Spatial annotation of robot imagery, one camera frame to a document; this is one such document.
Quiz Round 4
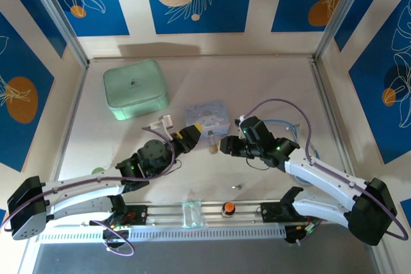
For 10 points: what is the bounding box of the small yellow-capped bottle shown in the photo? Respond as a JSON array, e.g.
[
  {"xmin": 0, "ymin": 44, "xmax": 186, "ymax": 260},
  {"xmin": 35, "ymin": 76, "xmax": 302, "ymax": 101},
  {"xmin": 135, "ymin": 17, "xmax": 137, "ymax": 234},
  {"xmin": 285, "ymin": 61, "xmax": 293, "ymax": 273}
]
[{"xmin": 207, "ymin": 131, "xmax": 218, "ymax": 155}]

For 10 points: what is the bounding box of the pastel cartoon tin box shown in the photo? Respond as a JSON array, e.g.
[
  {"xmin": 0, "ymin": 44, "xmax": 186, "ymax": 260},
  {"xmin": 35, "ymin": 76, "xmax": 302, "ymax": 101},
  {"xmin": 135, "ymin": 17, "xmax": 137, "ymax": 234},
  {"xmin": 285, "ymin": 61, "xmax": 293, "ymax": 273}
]
[{"xmin": 182, "ymin": 99, "xmax": 231, "ymax": 136}]

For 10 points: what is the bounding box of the orange knob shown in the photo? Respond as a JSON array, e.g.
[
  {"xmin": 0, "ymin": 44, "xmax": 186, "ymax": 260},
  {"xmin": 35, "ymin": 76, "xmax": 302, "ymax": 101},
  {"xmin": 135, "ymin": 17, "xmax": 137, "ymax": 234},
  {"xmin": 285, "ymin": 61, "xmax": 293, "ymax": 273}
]
[{"xmin": 220, "ymin": 201, "xmax": 237, "ymax": 219}]

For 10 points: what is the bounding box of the mint green zip case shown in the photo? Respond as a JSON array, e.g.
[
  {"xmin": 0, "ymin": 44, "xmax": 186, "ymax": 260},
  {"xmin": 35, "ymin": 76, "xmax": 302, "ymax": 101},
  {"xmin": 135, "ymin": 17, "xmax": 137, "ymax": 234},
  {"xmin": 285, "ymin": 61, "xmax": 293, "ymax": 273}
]
[{"xmin": 102, "ymin": 58, "xmax": 170, "ymax": 123}]

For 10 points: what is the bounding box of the clear plastic box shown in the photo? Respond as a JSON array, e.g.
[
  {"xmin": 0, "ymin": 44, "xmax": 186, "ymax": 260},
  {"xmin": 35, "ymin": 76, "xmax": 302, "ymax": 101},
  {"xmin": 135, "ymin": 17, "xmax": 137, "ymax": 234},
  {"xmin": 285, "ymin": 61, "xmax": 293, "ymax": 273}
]
[{"xmin": 181, "ymin": 200, "xmax": 205, "ymax": 230}]

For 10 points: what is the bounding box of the blue panel with dark circle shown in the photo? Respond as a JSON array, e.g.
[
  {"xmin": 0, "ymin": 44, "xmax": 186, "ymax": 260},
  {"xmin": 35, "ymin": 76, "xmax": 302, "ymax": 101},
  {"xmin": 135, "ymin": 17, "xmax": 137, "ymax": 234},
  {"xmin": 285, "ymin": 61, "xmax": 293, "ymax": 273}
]
[{"xmin": 348, "ymin": 0, "xmax": 411, "ymax": 165}]

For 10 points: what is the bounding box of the blue panel with beige circle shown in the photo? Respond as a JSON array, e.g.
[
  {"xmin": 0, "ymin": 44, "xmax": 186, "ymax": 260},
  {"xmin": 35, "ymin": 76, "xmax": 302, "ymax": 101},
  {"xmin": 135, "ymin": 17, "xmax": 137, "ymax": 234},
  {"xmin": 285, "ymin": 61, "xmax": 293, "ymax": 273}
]
[{"xmin": 143, "ymin": 0, "xmax": 255, "ymax": 35}]

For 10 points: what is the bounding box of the blue panel with white flower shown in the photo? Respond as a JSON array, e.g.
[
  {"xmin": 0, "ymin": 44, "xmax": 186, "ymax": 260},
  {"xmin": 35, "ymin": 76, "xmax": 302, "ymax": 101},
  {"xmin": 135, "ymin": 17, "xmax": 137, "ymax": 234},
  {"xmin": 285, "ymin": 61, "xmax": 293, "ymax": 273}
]
[{"xmin": 40, "ymin": 0, "xmax": 130, "ymax": 37}]

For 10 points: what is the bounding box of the blue panel with orange oval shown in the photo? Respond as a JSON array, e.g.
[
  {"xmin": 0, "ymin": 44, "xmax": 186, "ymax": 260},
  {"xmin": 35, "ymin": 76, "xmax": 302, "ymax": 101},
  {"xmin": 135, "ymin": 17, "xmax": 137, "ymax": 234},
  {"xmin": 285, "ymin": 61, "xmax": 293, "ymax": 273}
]
[{"xmin": 0, "ymin": 10, "xmax": 55, "ymax": 172}]

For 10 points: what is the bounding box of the light blue cable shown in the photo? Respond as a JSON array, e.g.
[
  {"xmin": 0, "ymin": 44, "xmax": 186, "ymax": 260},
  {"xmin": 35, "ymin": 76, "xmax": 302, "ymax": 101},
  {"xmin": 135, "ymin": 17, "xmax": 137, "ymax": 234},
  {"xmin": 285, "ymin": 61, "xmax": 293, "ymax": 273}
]
[{"xmin": 265, "ymin": 119, "xmax": 322, "ymax": 159}]

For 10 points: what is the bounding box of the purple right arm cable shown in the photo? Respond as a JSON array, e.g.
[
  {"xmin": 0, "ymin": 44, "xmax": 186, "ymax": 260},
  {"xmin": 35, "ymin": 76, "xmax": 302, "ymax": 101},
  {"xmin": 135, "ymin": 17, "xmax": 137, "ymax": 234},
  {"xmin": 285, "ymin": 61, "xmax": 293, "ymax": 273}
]
[{"xmin": 237, "ymin": 98, "xmax": 410, "ymax": 241}]

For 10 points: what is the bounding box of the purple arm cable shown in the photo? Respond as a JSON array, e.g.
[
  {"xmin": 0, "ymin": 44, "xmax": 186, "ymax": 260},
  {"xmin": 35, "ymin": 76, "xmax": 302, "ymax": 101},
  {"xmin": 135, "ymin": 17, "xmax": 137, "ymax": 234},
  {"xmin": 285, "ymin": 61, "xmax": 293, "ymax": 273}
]
[
  {"xmin": 237, "ymin": 98, "xmax": 410, "ymax": 241},
  {"xmin": 0, "ymin": 125, "xmax": 180, "ymax": 257}
]

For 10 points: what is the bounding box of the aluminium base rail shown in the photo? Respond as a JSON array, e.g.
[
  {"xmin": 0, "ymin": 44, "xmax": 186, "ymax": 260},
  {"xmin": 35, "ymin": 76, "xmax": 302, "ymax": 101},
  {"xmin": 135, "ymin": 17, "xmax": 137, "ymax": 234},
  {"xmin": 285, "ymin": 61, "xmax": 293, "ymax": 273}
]
[{"xmin": 38, "ymin": 201, "xmax": 325, "ymax": 228}]

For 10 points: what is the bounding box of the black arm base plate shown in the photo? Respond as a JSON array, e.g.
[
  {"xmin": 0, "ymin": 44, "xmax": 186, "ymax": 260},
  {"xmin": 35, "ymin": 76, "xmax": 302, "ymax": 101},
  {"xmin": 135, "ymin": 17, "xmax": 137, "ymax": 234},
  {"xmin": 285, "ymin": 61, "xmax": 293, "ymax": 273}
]
[
  {"xmin": 260, "ymin": 201, "xmax": 290, "ymax": 223},
  {"xmin": 107, "ymin": 203, "xmax": 149, "ymax": 227}
]

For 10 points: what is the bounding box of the aluminium table edge rail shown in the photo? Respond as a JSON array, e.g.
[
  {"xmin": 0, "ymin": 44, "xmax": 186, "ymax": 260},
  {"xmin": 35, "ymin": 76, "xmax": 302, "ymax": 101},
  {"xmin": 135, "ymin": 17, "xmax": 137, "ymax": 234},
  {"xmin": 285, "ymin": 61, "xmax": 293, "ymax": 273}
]
[
  {"xmin": 51, "ymin": 60, "xmax": 90, "ymax": 182},
  {"xmin": 308, "ymin": 57, "xmax": 357, "ymax": 175}
]

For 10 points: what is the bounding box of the white slotted cable duct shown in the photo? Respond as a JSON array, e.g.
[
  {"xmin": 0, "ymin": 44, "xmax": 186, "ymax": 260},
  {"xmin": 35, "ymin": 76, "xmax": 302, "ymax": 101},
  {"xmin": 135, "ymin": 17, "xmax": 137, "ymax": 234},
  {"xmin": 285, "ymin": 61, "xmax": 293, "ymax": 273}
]
[{"xmin": 38, "ymin": 226, "xmax": 286, "ymax": 243}]

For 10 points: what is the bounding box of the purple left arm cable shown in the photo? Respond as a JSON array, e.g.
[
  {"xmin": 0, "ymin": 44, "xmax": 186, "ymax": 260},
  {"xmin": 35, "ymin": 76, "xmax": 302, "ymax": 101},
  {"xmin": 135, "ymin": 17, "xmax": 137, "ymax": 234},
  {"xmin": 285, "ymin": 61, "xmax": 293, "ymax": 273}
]
[{"xmin": 0, "ymin": 125, "xmax": 180, "ymax": 257}]

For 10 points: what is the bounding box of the aluminium frame post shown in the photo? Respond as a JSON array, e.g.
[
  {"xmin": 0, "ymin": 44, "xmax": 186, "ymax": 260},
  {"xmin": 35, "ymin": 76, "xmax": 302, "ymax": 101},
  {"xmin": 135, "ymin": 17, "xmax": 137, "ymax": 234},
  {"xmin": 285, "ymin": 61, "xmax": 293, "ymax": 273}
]
[
  {"xmin": 313, "ymin": 0, "xmax": 373, "ymax": 63},
  {"xmin": 24, "ymin": 0, "xmax": 91, "ymax": 68}
]

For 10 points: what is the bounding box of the blue leaf print wall panel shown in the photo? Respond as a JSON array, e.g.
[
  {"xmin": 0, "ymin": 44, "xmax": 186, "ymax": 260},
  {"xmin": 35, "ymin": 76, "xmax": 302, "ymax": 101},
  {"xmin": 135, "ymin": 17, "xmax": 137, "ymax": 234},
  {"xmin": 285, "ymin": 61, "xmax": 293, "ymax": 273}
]
[
  {"xmin": 0, "ymin": 0, "xmax": 67, "ymax": 59},
  {"xmin": 333, "ymin": 0, "xmax": 396, "ymax": 53}
]

